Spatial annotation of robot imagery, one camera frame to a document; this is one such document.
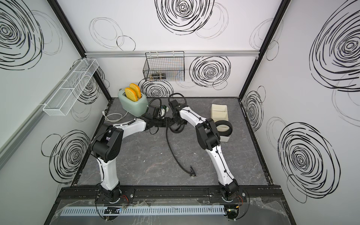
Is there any long black leather belt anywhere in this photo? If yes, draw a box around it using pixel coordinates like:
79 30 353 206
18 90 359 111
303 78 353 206
165 119 197 177

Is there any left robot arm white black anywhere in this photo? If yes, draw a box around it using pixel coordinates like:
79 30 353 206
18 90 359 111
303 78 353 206
91 105 172 203

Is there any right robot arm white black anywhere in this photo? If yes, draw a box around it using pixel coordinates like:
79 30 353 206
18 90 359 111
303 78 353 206
168 100 239 202

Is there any cream divided storage organizer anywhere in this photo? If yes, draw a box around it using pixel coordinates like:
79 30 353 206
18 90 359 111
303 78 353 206
211 104 230 143

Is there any mint green toaster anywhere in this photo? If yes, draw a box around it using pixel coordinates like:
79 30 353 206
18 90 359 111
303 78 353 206
118 89 148 117

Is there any front yellow toast slice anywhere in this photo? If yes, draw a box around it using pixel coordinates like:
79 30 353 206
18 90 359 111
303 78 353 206
125 88 138 102

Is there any yellow toast slice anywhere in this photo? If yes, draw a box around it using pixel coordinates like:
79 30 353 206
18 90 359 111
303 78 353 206
129 83 142 99
125 88 138 102

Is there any rear yellow toast slice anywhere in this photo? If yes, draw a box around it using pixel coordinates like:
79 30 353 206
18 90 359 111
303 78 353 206
129 83 142 99

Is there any dark item in basket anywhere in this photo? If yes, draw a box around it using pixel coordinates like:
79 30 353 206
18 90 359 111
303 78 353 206
148 72 167 80

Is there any black wire wall basket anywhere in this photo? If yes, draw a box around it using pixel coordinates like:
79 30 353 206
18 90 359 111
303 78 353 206
142 51 185 82

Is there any white toaster power cord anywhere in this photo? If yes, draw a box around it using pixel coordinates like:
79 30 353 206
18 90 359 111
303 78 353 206
101 110 128 123

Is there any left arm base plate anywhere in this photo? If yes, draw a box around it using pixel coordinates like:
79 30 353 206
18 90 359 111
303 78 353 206
95 187 135 204

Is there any white mesh wall shelf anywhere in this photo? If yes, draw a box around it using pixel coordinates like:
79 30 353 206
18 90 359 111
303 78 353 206
43 58 99 116

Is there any slotted grey cable duct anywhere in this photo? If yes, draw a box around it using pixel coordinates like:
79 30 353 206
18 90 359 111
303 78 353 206
60 205 226 217

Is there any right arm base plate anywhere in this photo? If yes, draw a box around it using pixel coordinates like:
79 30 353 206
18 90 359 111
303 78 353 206
208 186 250 203

